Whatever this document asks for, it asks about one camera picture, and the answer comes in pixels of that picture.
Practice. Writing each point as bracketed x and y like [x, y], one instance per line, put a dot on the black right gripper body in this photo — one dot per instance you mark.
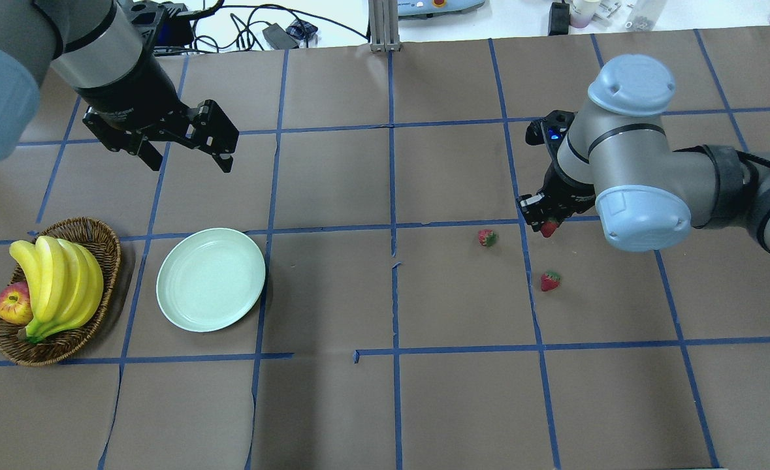
[568, 194]

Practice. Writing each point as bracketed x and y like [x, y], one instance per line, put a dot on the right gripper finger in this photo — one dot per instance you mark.
[531, 209]
[561, 216]

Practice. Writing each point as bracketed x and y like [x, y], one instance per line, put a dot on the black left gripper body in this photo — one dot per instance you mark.
[131, 91]

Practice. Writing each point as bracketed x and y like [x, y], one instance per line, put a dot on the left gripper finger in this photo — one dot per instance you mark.
[135, 144]
[213, 133]

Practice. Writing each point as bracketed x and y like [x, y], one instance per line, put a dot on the red strawberry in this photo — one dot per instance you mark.
[548, 228]
[487, 237]
[549, 280]

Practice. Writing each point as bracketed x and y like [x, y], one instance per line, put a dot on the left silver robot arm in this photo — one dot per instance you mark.
[105, 51]

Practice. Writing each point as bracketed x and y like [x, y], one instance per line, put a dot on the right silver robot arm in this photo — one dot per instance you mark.
[613, 156]

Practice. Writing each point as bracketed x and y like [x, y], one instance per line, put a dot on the light green plate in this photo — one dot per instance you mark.
[210, 280]

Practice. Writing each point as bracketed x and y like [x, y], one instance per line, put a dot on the brown wicker basket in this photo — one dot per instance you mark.
[102, 241]

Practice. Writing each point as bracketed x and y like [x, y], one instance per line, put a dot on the small black adapter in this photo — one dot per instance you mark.
[278, 39]

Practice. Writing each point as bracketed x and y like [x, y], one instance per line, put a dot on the yellow banana bunch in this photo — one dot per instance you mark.
[65, 283]

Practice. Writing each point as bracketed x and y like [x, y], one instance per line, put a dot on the black power adapter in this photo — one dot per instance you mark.
[559, 19]

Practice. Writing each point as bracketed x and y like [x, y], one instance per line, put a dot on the red yellow apple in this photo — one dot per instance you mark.
[15, 304]

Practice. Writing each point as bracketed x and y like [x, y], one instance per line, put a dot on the blue teach pendant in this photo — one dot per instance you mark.
[426, 9]

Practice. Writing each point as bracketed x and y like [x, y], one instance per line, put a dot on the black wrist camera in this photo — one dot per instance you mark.
[549, 130]

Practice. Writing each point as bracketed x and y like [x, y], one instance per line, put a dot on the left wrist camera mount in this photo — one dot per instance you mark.
[160, 24]

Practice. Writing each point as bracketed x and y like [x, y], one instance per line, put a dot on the aluminium frame post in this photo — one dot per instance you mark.
[383, 26]

